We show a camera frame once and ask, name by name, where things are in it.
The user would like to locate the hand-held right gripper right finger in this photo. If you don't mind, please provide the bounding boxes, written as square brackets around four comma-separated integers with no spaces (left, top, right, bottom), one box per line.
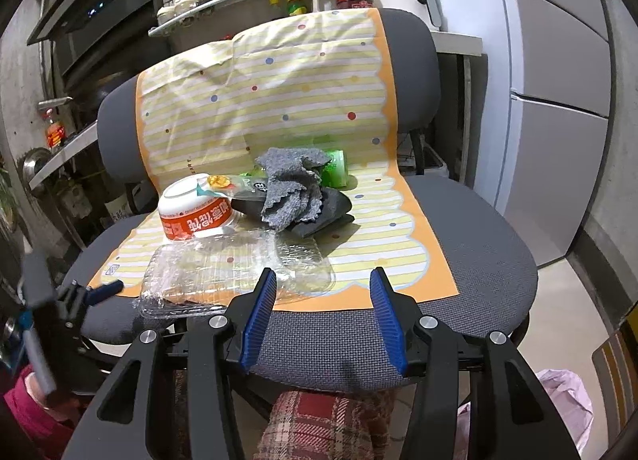
[369,265,582,460]

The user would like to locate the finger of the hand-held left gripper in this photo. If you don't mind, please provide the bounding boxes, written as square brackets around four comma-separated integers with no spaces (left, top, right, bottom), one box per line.
[52,279,125,338]

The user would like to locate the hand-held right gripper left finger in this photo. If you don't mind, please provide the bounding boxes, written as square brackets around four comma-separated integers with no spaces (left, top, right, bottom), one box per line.
[61,267,278,460]

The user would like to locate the clear plastic container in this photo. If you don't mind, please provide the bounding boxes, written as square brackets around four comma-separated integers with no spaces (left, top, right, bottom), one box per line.
[137,231,336,318]

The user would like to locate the green tea bottle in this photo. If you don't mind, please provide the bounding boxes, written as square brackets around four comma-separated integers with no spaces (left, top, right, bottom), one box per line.
[239,148,348,189]

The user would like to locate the white plastic trash bag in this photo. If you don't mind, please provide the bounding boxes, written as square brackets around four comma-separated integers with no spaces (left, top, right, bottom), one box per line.
[456,368,594,460]

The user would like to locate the person's left forearm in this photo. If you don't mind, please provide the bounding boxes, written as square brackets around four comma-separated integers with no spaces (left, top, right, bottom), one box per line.
[0,365,75,460]

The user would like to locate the grey office chair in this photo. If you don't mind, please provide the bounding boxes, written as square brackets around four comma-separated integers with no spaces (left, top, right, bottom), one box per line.
[60,6,542,441]

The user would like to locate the person's plaid pants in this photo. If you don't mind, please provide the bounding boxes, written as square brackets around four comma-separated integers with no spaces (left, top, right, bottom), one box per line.
[172,370,394,460]

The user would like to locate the metal pot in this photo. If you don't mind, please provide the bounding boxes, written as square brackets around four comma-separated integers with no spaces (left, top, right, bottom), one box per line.
[15,147,51,183]

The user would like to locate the black snack wrapper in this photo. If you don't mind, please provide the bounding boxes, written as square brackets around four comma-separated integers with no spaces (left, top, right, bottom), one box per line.
[226,177,275,224]

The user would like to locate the white instant noodle bowl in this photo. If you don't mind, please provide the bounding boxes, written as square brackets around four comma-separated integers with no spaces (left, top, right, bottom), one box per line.
[157,172,240,244]

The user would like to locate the black cloth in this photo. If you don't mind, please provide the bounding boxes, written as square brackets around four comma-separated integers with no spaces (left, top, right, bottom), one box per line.
[286,188,356,239]

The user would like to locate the orange clear wrapper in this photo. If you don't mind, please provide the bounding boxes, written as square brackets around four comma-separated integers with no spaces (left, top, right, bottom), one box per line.
[197,173,237,202]

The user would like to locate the grey fluffy cloth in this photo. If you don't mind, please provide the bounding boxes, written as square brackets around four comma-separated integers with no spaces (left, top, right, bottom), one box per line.
[254,145,334,232]

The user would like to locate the red label bottle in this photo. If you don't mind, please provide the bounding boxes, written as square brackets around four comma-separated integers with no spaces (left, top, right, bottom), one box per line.
[45,111,67,149]

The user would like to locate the white plastic storage box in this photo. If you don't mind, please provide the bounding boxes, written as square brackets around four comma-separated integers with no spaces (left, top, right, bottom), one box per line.
[396,134,449,179]

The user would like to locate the yellow striped dotted mat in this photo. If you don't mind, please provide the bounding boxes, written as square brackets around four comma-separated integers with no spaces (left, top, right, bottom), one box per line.
[87,8,462,314]

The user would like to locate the striped doormat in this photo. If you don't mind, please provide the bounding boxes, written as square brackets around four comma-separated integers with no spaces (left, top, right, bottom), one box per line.
[591,325,638,421]

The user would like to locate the white refrigerator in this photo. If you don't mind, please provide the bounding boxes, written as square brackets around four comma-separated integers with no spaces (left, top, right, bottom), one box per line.
[486,0,614,269]

